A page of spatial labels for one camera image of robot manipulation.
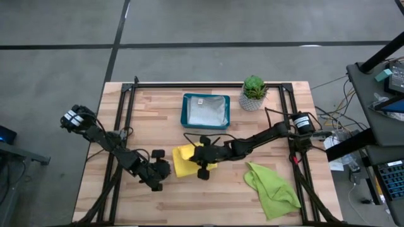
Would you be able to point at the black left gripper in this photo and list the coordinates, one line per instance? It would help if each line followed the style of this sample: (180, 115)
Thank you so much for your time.
(156, 171)

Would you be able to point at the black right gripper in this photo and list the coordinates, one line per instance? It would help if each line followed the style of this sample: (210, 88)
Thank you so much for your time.
(210, 154)

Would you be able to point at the yellow microfiber towel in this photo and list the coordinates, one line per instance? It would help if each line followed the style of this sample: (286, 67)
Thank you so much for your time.
(183, 164)

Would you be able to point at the grey microfiber towel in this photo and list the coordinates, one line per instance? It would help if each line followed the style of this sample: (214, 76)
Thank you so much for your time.
(208, 110)

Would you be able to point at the green microfiber towel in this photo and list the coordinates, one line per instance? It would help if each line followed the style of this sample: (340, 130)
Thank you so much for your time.
(271, 189)

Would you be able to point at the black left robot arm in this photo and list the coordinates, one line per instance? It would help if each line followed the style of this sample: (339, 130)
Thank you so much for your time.
(107, 142)

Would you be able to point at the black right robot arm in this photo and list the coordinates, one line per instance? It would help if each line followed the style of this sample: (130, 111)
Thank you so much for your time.
(262, 138)

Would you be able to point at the teal plastic bin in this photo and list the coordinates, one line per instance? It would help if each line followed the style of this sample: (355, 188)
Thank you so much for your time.
(184, 123)

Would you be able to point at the succulent in patterned pot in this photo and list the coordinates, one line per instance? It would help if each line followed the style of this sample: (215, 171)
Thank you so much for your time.
(253, 89)

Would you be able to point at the black power strip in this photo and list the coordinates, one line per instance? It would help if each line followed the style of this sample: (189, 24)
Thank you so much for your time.
(318, 135)

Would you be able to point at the white paper sheets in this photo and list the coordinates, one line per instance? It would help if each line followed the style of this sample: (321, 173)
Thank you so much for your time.
(336, 165)

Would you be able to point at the grey metal table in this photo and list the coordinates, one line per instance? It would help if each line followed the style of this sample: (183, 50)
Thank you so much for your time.
(25, 154)

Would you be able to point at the black stand beam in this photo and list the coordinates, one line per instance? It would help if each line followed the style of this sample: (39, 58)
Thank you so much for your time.
(350, 145)

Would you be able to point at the grey power adapter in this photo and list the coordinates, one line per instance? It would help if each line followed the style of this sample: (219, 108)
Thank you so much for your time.
(355, 173)

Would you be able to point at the dark device blue light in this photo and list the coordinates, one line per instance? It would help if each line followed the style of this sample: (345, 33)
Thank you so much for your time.
(7, 135)

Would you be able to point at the grey equipment cart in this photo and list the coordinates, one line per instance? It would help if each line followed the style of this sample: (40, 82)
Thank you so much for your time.
(360, 94)

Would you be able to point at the small black floor object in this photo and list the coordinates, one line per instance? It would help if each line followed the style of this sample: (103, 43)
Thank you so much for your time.
(367, 200)

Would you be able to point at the clear plastic bag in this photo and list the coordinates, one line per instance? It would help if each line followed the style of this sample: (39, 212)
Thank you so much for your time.
(378, 99)

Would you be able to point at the backlit keyboard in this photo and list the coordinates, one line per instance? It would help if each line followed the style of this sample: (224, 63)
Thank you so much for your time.
(393, 181)

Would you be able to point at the mint green small box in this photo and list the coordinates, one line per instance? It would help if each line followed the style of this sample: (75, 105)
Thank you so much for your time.
(383, 75)

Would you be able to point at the tablet with blue screen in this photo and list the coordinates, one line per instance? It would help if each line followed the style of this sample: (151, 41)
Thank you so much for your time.
(394, 106)

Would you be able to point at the black diagonal pole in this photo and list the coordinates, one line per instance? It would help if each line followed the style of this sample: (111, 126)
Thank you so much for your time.
(382, 53)

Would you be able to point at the black monitor device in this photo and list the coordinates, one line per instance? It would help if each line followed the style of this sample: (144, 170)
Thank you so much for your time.
(397, 79)

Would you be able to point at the black aluminium table frame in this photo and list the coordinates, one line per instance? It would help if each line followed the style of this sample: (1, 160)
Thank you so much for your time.
(205, 85)

